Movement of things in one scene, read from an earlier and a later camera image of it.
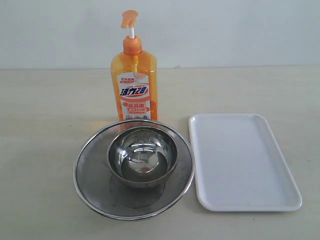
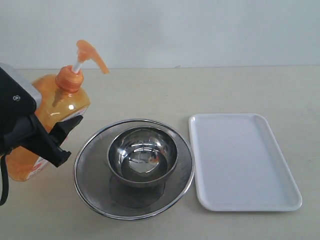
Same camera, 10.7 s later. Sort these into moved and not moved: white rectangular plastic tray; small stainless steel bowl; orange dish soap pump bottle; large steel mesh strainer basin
Moved: orange dish soap pump bottle
Not moved: white rectangular plastic tray; large steel mesh strainer basin; small stainless steel bowl
